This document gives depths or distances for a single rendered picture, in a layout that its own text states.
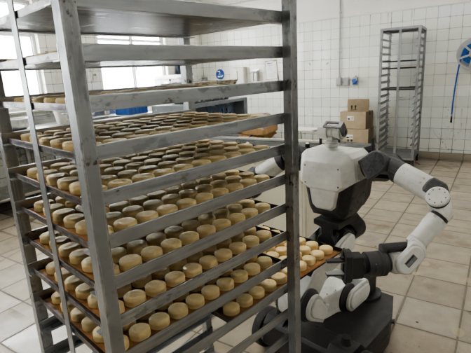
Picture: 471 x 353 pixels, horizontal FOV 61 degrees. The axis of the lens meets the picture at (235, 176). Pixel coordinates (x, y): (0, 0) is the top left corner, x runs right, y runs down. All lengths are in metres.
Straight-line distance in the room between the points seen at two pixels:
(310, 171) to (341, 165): 0.15
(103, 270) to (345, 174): 1.15
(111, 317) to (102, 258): 0.13
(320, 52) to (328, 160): 5.16
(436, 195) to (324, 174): 0.45
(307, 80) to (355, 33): 1.01
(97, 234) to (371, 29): 6.06
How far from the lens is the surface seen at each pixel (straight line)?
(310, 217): 2.61
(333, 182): 1.72
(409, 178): 1.62
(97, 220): 0.78
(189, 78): 1.45
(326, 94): 6.78
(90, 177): 0.75
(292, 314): 1.36
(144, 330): 1.02
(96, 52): 0.79
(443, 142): 6.46
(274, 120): 1.12
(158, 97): 0.85
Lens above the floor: 1.36
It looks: 14 degrees down
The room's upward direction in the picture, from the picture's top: 3 degrees counter-clockwise
